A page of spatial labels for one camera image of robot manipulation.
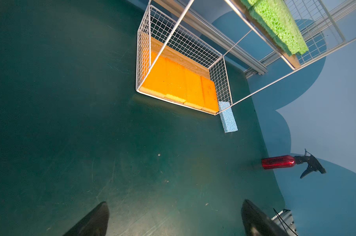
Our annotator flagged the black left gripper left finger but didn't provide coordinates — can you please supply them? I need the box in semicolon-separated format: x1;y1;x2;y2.
63;202;110;236

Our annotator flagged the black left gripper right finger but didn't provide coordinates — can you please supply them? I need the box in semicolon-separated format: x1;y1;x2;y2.
241;199;288;236

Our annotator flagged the green sponge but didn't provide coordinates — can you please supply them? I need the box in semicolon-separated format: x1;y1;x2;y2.
241;0;309;56

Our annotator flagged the blue sponge near shelf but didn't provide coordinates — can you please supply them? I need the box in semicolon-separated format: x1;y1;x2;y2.
219;101;238;133

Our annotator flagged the red small object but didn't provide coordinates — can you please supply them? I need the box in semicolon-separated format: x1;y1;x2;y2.
261;149;326;179

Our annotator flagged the white wire wooden shelf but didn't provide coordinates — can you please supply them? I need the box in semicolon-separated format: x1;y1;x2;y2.
136;1;348;108

